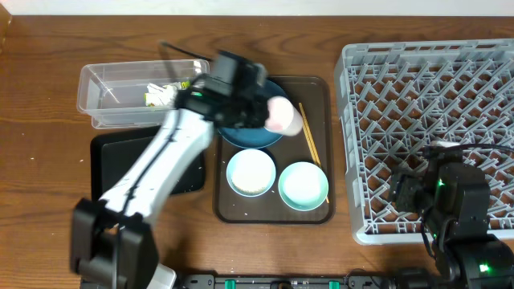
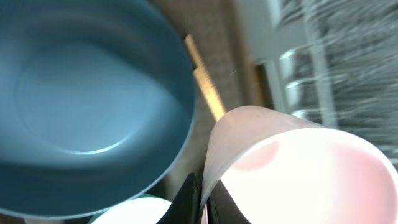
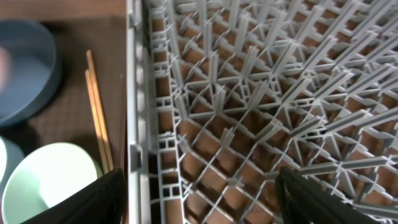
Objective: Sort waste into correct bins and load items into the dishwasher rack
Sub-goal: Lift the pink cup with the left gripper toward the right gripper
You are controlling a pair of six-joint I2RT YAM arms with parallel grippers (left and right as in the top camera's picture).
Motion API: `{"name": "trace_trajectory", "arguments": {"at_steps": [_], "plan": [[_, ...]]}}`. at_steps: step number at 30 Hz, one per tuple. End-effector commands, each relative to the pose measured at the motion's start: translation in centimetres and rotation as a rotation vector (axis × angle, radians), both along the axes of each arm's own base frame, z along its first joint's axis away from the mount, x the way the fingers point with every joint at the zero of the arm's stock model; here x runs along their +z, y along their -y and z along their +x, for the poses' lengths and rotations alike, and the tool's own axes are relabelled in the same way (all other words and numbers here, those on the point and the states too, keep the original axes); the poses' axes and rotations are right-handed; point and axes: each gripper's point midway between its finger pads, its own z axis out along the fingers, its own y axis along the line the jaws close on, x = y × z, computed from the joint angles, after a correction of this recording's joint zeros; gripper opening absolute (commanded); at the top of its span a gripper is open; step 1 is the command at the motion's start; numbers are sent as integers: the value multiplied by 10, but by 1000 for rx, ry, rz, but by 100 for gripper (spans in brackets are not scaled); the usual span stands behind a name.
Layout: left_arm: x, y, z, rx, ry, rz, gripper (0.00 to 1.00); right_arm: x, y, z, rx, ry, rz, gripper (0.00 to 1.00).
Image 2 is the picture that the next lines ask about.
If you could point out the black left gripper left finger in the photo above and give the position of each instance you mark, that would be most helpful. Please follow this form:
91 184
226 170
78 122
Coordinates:
184 209

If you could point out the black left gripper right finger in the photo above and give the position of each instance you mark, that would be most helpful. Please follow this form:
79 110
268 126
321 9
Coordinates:
222 209

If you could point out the pink plastic cup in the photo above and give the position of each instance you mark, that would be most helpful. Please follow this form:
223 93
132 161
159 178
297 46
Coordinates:
278 168

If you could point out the grey dishwasher rack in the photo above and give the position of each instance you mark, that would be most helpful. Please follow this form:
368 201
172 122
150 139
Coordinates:
333 62

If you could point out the light blue bowl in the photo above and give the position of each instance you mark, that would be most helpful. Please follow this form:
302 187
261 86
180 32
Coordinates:
145 209

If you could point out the wooden chopstick lower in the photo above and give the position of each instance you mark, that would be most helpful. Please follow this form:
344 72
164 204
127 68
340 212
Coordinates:
210 93

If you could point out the wooden chopstick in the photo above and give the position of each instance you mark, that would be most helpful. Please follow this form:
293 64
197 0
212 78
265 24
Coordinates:
193 51
210 93

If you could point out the dark blue plate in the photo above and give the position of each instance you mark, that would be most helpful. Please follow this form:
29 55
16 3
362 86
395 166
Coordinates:
97 104

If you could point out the wooden chopstick upper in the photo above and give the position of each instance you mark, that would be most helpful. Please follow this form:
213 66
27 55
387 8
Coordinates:
193 51

